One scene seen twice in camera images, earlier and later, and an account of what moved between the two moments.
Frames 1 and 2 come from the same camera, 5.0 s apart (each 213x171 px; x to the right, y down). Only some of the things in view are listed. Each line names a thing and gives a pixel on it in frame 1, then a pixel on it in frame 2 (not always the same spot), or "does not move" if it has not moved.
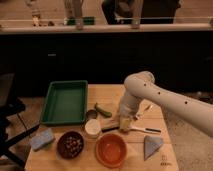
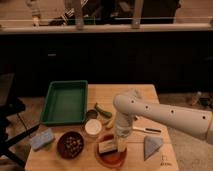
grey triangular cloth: [151, 144] does not move
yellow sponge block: [110, 129] to [107, 147]
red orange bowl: [111, 150] does not move
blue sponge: [41, 139] does not move
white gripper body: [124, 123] to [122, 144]
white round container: [92, 128] does not move
